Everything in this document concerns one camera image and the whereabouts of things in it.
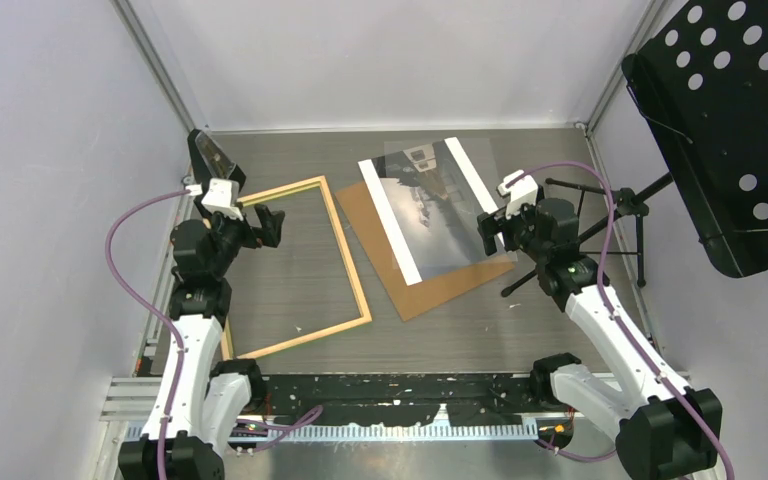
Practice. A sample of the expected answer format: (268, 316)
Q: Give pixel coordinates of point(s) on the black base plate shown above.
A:
(400, 400)

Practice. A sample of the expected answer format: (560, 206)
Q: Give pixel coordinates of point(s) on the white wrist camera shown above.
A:
(217, 196)
(518, 190)

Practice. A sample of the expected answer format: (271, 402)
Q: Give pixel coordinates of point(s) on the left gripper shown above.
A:
(268, 233)

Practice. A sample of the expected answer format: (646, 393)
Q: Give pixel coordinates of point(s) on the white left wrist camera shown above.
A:
(217, 196)

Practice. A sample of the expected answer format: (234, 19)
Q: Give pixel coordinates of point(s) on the wooden picture frame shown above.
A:
(320, 183)

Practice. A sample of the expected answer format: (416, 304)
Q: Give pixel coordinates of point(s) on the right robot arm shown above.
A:
(662, 427)

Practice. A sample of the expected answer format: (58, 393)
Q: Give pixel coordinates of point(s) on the black wedge object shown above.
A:
(208, 161)

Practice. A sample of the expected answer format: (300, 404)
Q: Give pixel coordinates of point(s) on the black music stand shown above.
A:
(701, 85)

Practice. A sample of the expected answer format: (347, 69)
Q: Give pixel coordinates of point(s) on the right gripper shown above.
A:
(487, 228)

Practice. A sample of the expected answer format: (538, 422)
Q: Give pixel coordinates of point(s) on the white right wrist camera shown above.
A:
(518, 190)

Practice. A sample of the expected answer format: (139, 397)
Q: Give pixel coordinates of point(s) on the brown backing board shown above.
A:
(409, 301)

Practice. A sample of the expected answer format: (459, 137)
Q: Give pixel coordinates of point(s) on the photo with white borders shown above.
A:
(476, 178)

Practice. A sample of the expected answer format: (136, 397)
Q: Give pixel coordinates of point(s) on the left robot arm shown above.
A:
(199, 398)

